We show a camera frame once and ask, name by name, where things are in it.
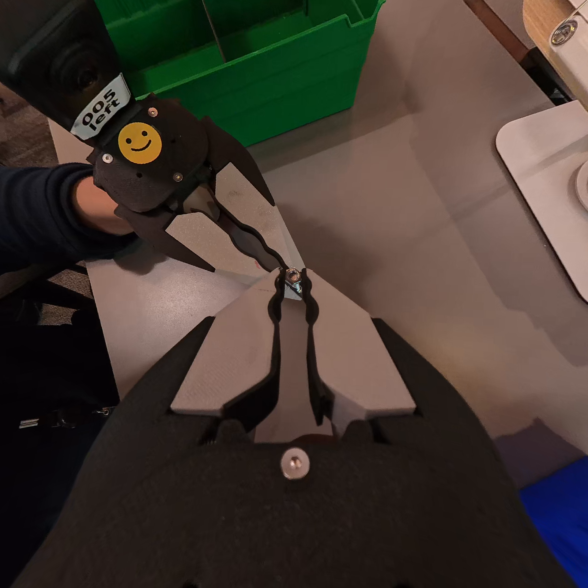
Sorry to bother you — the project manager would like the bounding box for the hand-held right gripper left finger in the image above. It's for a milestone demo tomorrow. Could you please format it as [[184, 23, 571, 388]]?
[[169, 269, 283, 433]]

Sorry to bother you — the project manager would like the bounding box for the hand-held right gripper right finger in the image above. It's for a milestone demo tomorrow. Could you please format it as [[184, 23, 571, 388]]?
[[301, 268, 417, 438]]

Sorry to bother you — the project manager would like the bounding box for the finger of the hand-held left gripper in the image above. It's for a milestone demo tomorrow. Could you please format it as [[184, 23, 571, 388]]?
[[211, 162, 305, 274], [164, 208, 278, 278]]

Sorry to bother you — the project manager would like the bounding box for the green plastic bin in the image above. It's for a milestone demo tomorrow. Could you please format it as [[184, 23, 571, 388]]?
[[94, 0, 386, 149]]

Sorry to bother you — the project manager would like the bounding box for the person's left forearm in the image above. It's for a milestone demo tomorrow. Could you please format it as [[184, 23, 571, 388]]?
[[0, 163, 138, 276]]

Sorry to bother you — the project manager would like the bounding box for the person's left hand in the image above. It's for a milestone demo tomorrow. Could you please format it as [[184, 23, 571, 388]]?
[[73, 177, 139, 238]]

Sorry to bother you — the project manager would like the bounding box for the black bin divider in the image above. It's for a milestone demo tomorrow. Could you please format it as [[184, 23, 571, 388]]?
[[201, 0, 229, 63]]

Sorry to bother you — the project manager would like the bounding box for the blue plastic bin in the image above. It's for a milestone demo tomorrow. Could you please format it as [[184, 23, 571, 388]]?
[[519, 459, 588, 588]]

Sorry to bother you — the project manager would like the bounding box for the white tilting document stand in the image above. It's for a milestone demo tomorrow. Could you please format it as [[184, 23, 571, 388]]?
[[495, 0, 588, 304]]

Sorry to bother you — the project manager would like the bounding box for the black flat device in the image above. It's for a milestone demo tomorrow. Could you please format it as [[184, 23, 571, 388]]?
[[524, 46, 575, 104]]

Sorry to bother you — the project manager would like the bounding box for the round metal clip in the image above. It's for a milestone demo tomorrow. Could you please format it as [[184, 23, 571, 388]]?
[[549, 18, 580, 47]]

